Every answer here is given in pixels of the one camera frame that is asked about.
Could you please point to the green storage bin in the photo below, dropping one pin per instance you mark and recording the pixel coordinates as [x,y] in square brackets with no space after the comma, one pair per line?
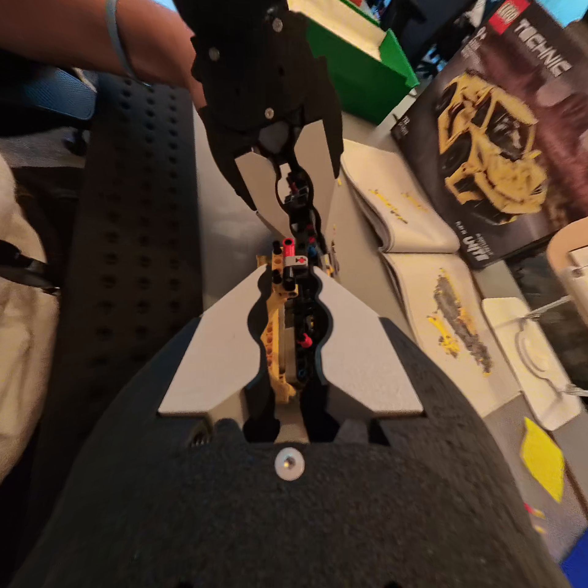
[358,78]

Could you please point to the white booklet stack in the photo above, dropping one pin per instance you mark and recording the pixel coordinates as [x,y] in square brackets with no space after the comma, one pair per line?
[340,23]

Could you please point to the yellow beam assembly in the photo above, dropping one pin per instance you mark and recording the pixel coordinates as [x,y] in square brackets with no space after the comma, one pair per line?
[271,340]

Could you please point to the yellow paper sheet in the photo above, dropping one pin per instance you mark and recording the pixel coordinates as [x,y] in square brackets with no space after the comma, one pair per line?
[542,459]

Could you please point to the wooden board document stand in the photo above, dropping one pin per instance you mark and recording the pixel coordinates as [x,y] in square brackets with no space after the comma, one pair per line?
[542,367]

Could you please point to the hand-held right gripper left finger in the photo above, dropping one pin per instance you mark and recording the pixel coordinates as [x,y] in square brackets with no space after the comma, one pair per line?
[211,363]

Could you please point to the person's left hand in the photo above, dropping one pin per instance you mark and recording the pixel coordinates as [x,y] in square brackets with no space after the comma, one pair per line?
[165,50]

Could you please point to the person's left forearm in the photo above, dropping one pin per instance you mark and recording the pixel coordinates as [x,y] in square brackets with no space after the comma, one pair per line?
[55,32]

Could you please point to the person's white shirt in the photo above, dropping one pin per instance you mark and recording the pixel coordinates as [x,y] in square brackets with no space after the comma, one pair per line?
[23,344]

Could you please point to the grey desk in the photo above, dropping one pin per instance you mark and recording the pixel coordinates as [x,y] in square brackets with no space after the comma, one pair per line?
[229,220]

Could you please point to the toy car set box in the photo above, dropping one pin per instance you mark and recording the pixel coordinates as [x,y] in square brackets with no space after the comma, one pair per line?
[505,206]

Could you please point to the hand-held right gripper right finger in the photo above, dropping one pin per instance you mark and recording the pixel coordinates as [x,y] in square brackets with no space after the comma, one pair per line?
[367,363]

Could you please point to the open instruction booklet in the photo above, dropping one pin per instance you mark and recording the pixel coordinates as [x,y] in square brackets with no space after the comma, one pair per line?
[399,193]

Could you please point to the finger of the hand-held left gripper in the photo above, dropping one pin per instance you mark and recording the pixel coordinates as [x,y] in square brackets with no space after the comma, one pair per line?
[317,160]
[259,183]

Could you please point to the scatter of small bricks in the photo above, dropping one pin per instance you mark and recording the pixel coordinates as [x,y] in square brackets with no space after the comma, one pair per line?
[535,514]

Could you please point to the pale blue wristband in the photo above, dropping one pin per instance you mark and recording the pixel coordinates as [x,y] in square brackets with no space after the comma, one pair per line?
[117,41]

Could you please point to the blue storage bin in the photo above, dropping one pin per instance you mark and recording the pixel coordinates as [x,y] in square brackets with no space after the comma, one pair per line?
[576,569]

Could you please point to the yellow toy car model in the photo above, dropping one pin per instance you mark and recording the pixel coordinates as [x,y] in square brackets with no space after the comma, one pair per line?
[303,216]

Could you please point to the blue textured cushion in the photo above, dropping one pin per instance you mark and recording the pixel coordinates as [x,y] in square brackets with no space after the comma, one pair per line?
[50,96]

